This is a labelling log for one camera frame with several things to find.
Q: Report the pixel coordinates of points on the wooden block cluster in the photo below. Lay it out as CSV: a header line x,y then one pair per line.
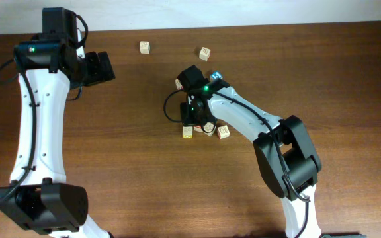
x,y
187,132
178,85
209,128

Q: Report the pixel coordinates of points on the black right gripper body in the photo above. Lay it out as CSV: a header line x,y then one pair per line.
x,y
191,116

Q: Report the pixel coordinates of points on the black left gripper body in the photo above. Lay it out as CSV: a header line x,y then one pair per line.
x,y
96,69

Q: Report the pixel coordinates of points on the wooden block far left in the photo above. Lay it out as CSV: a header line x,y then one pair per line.
x,y
145,47

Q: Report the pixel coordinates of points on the wooden block far right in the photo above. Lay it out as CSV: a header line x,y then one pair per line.
x,y
204,53

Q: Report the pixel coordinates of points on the red letter block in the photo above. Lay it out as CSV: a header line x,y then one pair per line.
x,y
198,128

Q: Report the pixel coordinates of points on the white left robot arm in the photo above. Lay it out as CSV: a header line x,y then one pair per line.
x,y
49,65

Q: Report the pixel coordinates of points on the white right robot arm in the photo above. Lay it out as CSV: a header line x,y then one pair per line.
x,y
287,159

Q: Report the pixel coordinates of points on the wooden block with swirl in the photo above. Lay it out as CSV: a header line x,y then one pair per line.
x,y
223,132

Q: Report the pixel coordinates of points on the blue number five block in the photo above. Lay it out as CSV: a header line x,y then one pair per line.
x,y
215,75

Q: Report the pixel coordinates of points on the wooden block cluster bottom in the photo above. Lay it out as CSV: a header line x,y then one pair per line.
x,y
209,128

